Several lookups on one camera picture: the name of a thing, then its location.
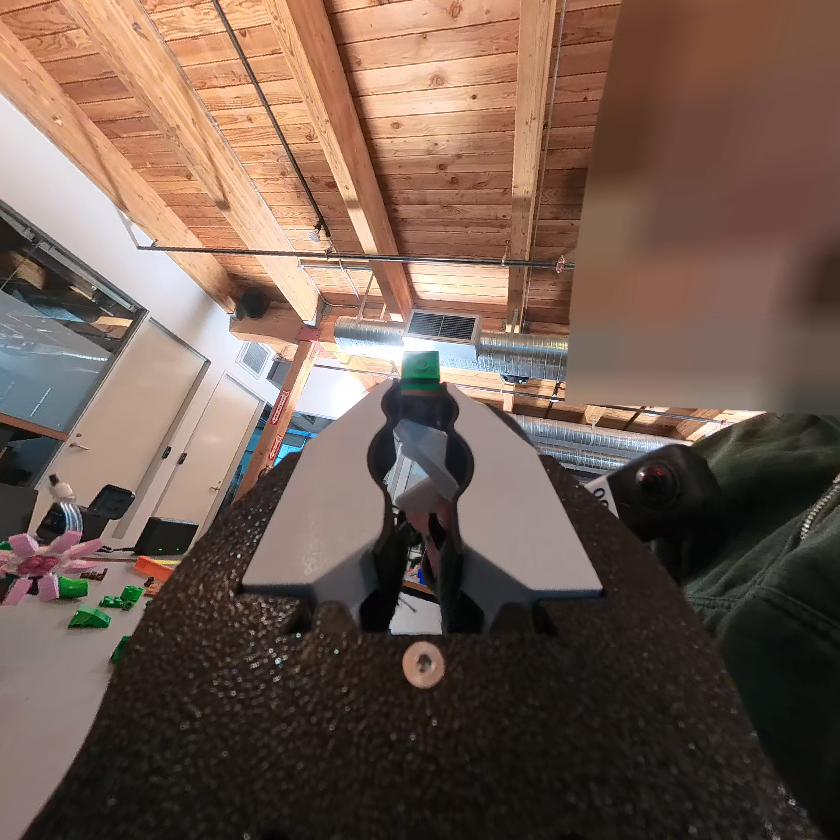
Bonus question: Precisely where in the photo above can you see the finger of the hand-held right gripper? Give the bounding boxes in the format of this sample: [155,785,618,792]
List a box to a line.
[394,421,459,492]
[392,483,456,516]

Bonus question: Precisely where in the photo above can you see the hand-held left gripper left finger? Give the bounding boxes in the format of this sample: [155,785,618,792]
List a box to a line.
[241,379,404,634]

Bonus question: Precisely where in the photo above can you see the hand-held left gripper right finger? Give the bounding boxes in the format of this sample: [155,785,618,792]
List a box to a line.
[438,381,605,634]

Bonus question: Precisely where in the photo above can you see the small green lego block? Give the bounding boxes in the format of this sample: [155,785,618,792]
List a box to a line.
[398,351,442,398]

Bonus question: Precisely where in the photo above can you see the green lego plant with flower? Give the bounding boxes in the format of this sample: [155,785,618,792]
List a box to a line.
[0,530,106,605]

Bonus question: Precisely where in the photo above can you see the person's right hand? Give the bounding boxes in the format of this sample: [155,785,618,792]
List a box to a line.
[420,502,455,595]

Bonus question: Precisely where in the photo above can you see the person's green hoodie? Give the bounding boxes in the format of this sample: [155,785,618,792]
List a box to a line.
[682,412,840,834]

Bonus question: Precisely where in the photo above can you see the white door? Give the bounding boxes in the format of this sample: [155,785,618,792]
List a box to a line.
[154,371,263,526]
[36,318,211,519]

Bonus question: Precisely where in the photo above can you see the small black charger box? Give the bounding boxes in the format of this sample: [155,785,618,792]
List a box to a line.
[134,517,200,555]

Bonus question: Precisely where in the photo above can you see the metal ceiling pipe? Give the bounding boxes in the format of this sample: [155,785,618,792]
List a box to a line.
[134,243,575,270]

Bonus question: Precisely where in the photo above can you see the large black charger box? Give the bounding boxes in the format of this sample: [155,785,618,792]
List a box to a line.
[85,484,137,540]

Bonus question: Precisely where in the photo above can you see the clear plastic tube white cap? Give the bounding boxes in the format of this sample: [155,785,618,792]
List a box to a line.
[36,474,86,539]

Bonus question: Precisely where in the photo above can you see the black cabinet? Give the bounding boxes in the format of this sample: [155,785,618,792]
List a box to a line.
[0,482,37,546]

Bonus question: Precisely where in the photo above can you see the silver spiral air duct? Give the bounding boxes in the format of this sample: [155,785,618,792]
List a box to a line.
[512,413,690,473]
[333,315,568,382]

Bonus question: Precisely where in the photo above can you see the wooden post red sign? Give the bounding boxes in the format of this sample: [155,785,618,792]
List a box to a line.
[233,325,322,500]

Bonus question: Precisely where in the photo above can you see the white duct air vent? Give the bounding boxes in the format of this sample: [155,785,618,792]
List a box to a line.
[402,308,483,345]

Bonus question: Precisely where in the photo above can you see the glass window wall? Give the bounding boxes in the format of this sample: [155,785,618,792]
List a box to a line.
[0,200,148,441]

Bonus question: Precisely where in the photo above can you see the black track light rail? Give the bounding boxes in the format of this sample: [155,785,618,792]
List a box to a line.
[211,0,332,245]

